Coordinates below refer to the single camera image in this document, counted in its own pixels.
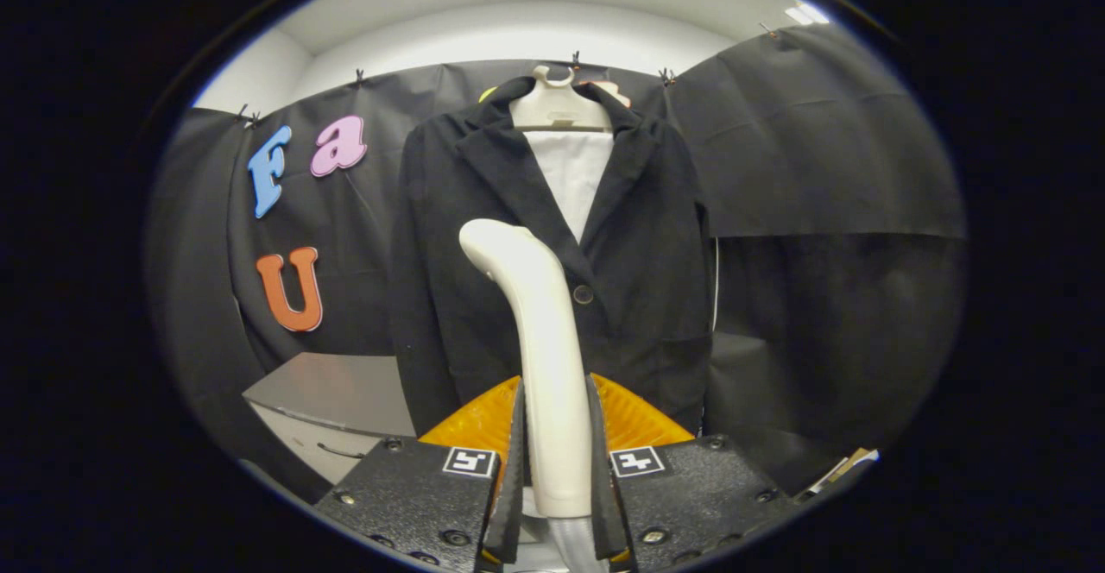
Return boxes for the grey filing cabinet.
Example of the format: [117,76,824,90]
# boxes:
[242,352,417,486]

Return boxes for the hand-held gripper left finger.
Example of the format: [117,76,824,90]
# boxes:
[313,375,527,573]

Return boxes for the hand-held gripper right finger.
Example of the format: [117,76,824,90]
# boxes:
[587,373,797,573]

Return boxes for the white garment steamer head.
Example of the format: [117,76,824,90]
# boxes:
[458,218,595,519]

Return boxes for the brown cardboard box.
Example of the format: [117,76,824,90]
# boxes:
[811,447,881,492]

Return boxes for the black jacket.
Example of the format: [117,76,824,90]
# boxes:
[388,75,716,438]

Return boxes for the black backdrop cloth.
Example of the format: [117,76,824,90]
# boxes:
[145,22,968,505]

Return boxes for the white plastic hanger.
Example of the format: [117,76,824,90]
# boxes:
[509,64,616,134]

